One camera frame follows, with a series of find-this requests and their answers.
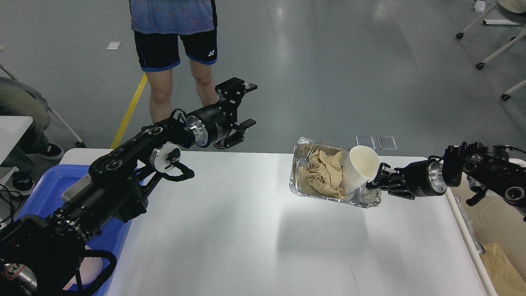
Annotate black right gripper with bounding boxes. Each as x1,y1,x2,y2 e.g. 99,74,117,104
366,160,447,200

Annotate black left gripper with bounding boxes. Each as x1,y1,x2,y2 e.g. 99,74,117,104
185,77,258,149

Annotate white paper cup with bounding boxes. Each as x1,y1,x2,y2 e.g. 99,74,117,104
340,146,380,194

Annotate brown paper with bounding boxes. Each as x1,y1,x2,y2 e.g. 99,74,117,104
299,150,347,200
480,244,526,296

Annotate aluminium foil tray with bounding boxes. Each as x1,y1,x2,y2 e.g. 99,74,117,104
289,137,381,208

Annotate square stainless steel tray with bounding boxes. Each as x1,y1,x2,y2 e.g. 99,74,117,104
62,178,90,203

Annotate pink plastic mug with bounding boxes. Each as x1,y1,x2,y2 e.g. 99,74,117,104
63,257,103,291

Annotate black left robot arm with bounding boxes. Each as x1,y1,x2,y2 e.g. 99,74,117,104
0,77,258,296

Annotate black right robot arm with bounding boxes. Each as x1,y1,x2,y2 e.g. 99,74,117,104
366,142,526,215

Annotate clear plastic sheet in bin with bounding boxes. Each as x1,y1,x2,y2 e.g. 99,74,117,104
453,196,485,254

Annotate beige plastic bin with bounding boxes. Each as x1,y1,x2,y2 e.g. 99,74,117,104
449,174,526,296

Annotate standing person in shorts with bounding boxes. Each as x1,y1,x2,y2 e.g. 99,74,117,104
129,0,218,123

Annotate white rolling chair base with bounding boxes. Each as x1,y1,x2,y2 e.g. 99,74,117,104
456,0,526,102

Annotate brown paper in bin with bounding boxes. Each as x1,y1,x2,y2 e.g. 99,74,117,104
480,244,526,296

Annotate blue plastic bin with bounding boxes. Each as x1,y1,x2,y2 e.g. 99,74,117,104
5,165,140,296

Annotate seated person in green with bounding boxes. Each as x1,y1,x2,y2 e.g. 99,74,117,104
0,77,64,196

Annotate white side table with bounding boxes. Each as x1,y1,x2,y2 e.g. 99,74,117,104
0,116,32,163

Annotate black cables on floor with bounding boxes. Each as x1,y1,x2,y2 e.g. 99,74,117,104
0,183,19,235

